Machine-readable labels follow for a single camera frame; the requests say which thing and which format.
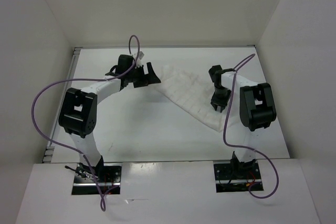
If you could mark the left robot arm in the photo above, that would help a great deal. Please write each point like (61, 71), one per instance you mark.
(78, 115)

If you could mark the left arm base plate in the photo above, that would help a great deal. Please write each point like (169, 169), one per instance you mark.
(109, 181)

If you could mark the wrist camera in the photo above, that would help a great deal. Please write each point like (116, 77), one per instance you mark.
(216, 71)
(124, 62)

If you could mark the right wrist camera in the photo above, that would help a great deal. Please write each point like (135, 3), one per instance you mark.
(216, 71)

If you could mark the white pleated skirt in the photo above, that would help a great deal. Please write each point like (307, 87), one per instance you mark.
(192, 94)

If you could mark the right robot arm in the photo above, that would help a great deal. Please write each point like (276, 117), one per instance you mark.
(256, 110)

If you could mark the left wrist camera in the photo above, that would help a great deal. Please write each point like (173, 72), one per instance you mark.
(124, 62)

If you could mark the aluminium table frame rail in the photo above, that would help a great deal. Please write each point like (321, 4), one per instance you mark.
(47, 158)

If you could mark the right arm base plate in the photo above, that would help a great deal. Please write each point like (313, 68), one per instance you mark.
(228, 182)

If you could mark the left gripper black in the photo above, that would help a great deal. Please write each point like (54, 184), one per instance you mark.
(146, 79)

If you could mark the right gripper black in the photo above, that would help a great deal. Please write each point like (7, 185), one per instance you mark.
(215, 102)

